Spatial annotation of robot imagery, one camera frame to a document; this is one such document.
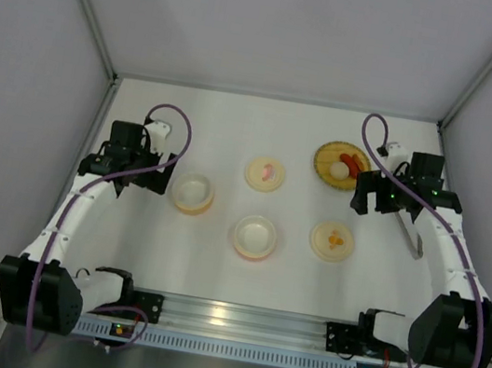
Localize slotted grey cable duct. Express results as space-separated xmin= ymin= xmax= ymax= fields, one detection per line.
xmin=72 ymin=315 xmax=365 ymax=368

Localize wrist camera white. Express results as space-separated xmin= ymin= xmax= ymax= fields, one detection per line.
xmin=144 ymin=117 xmax=172 ymax=156
xmin=376 ymin=142 xmax=409 ymax=174

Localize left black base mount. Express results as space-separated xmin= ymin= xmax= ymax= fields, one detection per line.
xmin=132 ymin=290 xmax=165 ymax=324

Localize cream lid pink decoration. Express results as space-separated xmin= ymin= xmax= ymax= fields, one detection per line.
xmin=244 ymin=157 xmax=286 ymax=193

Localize metal food tongs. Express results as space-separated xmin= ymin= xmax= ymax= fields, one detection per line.
xmin=395 ymin=210 xmax=423 ymax=260

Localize yellow lunch box bowl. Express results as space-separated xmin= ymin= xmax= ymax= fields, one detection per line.
xmin=171 ymin=172 xmax=215 ymax=216

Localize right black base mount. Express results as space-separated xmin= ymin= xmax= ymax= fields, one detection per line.
xmin=325 ymin=321 xmax=359 ymax=361

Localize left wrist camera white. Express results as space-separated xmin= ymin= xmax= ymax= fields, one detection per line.
xmin=144 ymin=117 xmax=172 ymax=156

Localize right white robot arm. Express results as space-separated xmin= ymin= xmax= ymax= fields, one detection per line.
xmin=350 ymin=143 xmax=492 ymax=368

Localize white steamed bun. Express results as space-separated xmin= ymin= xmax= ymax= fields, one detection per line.
xmin=329 ymin=161 xmax=350 ymax=181

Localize pink lunch box bowl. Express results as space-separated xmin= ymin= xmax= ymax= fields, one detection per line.
xmin=232 ymin=215 xmax=278 ymax=262

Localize purple cable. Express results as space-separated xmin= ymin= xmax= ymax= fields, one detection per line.
xmin=20 ymin=86 xmax=198 ymax=368
xmin=321 ymin=111 xmax=492 ymax=368

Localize cream lid orange decoration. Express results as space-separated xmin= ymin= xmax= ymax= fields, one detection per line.
xmin=309 ymin=220 xmax=355 ymax=263

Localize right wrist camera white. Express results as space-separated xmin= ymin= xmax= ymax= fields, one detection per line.
xmin=376 ymin=142 xmax=409 ymax=174

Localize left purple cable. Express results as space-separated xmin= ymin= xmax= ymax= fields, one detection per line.
xmin=20 ymin=86 xmax=198 ymax=368

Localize aluminium mounting rail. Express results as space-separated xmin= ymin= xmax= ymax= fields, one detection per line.
xmin=0 ymin=264 xmax=492 ymax=368

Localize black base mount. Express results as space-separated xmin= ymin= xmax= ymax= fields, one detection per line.
xmin=325 ymin=321 xmax=359 ymax=361
xmin=132 ymin=290 xmax=165 ymax=324

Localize round woven bamboo plate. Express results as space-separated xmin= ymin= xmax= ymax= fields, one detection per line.
xmin=313 ymin=141 xmax=372 ymax=191

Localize orange sausage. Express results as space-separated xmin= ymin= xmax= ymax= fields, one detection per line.
xmin=351 ymin=154 xmax=368 ymax=171

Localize red sausage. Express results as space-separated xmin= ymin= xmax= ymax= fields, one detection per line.
xmin=339 ymin=153 xmax=362 ymax=179

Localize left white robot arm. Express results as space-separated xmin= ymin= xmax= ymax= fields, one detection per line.
xmin=0 ymin=119 xmax=177 ymax=335

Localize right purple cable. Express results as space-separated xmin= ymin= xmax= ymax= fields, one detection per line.
xmin=321 ymin=111 xmax=492 ymax=368

